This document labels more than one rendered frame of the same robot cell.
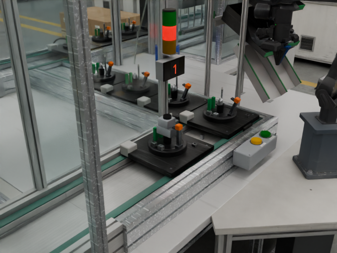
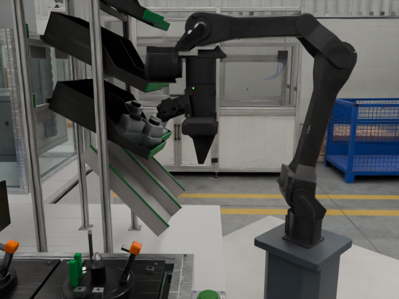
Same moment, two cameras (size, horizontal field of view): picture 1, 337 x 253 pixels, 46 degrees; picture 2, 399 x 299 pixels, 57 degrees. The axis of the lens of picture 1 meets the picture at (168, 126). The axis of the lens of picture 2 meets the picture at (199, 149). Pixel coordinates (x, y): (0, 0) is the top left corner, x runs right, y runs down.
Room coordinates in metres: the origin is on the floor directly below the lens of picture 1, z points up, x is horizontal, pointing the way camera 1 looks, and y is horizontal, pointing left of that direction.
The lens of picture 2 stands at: (0.85, 0.05, 1.41)
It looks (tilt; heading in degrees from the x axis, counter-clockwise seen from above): 13 degrees down; 321
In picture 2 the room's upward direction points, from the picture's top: straight up
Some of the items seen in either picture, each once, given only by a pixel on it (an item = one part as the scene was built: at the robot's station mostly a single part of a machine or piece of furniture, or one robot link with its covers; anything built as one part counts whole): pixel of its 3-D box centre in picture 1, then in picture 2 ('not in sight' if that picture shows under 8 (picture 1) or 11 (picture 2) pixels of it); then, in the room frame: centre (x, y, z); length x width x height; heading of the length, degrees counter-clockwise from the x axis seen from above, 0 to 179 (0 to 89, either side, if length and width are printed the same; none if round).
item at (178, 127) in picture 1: (177, 134); not in sight; (1.21, -0.03, 1.04); 0.04 x 0.02 x 0.08; 50
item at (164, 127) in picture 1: (165, 123); not in sight; (1.24, 0.01, 1.06); 0.08 x 0.04 x 0.07; 50
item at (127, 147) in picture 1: (128, 148); not in sight; (1.22, 0.14, 0.97); 0.05 x 0.05 x 0.04; 50
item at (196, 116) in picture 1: (219, 106); (97, 270); (1.50, -0.21, 1.01); 0.24 x 0.24 x 0.13; 50
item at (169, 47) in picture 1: (169, 45); not in sight; (1.42, 0.00, 1.28); 0.05 x 0.05 x 0.05
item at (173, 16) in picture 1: (169, 18); not in sight; (1.42, 0.00, 1.38); 0.05 x 0.05 x 0.05
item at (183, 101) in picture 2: (267, 31); (174, 105); (1.43, -0.36, 1.33); 0.07 x 0.07 x 0.06; 51
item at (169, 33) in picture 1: (169, 32); not in sight; (1.42, 0.00, 1.33); 0.05 x 0.05 x 0.05
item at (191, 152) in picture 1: (167, 149); not in sight; (1.23, 0.00, 0.96); 0.24 x 0.24 x 0.02; 50
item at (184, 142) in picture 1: (167, 144); not in sight; (1.23, 0.00, 0.98); 0.14 x 0.14 x 0.02
